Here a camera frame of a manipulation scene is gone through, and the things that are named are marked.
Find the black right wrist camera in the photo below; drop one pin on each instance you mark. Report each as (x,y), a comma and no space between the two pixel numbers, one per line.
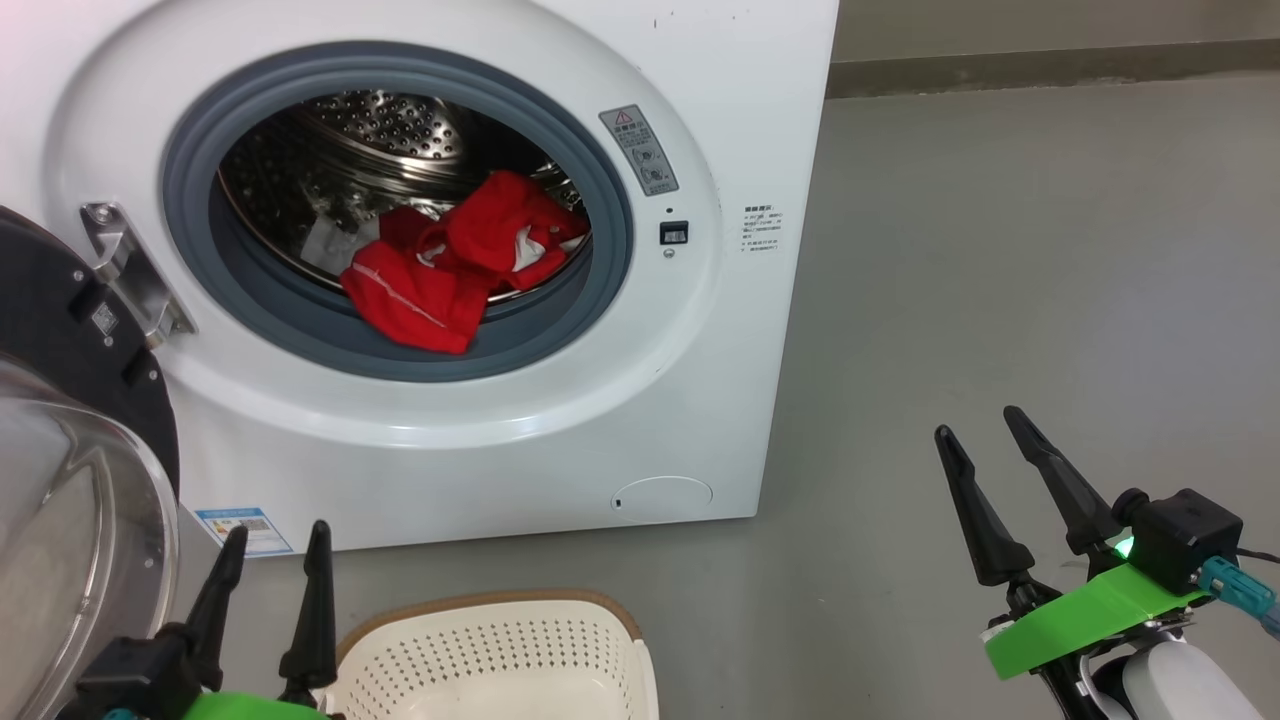
(1185,540)

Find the red garment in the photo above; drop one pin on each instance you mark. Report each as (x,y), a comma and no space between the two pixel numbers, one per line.
(420,290)

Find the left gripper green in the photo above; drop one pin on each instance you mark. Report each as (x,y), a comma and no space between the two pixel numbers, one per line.
(250,710)

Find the black door latch slot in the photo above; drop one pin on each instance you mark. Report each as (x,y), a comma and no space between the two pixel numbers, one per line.
(674,234)

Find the cream perforated laundry basket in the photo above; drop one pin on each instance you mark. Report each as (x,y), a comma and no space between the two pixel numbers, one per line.
(480,650)

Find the metal door hinge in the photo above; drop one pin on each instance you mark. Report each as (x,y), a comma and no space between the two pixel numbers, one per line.
(130,270)

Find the grey rubber door seal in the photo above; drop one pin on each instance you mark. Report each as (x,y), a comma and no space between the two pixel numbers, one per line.
(560,320)

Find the grey warning sticker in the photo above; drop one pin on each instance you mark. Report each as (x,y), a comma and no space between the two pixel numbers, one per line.
(640,150)

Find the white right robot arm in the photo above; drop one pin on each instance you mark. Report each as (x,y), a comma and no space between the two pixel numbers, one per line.
(1180,685)

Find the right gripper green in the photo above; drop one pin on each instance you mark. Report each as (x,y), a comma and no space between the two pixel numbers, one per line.
(1080,620)

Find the dark round glass machine door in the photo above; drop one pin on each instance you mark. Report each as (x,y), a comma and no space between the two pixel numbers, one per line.
(60,300)

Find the blue energy label sticker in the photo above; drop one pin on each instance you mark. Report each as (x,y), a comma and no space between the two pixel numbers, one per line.
(245,530)

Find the round drain filter cover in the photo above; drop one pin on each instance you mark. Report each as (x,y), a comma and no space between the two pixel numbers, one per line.
(660,497)

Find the white front-load washing machine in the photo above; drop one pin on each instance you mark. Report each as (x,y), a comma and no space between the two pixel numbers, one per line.
(700,380)

